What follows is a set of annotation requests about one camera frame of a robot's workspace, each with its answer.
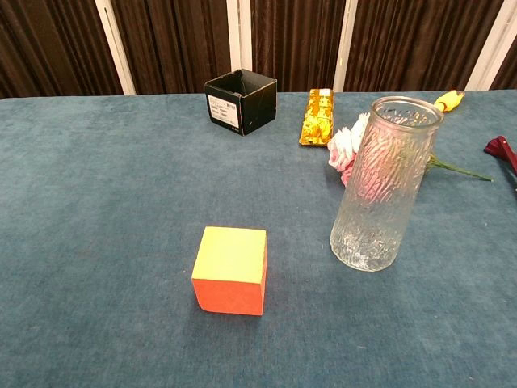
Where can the pink artificial flower bouquet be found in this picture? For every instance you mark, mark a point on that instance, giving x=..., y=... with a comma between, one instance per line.
x=343, y=145

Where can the transparent textured glass vase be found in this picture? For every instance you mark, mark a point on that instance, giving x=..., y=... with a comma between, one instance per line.
x=375, y=226

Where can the blue carpeted table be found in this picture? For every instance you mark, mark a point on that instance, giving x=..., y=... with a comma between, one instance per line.
x=121, y=202

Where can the yellow and orange cube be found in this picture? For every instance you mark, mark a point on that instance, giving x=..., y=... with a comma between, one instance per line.
x=230, y=258

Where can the open black cardboard box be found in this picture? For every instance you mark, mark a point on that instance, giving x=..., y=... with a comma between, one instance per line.
x=258, y=107

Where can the gold foil wrapped package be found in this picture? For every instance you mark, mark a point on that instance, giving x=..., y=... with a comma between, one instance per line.
x=317, y=117

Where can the dark brown curtain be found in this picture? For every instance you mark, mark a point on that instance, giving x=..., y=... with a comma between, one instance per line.
x=177, y=40

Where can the yellow rubber toy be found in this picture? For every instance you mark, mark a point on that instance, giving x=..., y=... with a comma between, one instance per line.
x=450, y=100

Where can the white partition post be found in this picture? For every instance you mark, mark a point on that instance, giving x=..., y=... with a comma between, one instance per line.
x=115, y=48
x=490, y=48
x=344, y=48
x=239, y=36

